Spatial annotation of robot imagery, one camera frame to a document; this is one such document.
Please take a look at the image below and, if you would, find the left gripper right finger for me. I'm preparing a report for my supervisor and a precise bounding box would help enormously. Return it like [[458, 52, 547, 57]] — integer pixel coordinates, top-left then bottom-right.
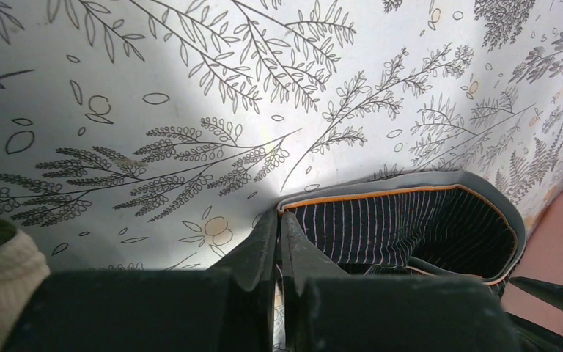
[[279, 212, 348, 351]]

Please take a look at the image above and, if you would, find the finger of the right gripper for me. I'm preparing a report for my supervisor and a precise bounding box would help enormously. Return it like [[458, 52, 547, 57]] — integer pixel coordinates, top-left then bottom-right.
[[509, 276, 563, 311]]

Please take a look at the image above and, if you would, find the cream knitted cloth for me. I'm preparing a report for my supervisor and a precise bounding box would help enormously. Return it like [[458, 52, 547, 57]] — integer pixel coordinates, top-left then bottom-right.
[[0, 230, 50, 350]]

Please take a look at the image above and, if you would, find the pink compartment organizer tray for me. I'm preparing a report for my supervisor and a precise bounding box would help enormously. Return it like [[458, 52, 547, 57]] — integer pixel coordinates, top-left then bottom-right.
[[501, 193, 563, 336]]

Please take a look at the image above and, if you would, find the floral patterned table mat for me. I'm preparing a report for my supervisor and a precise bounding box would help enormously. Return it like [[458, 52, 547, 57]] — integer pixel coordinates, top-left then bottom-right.
[[0, 0, 563, 352]]

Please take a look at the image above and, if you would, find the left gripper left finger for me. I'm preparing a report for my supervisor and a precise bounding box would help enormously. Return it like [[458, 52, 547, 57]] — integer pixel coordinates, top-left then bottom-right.
[[212, 210, 279, 351]]

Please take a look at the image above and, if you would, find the black striped underwear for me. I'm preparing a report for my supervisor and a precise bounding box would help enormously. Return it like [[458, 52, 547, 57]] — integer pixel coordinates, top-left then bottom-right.
[[277, 170, 527, 296]]

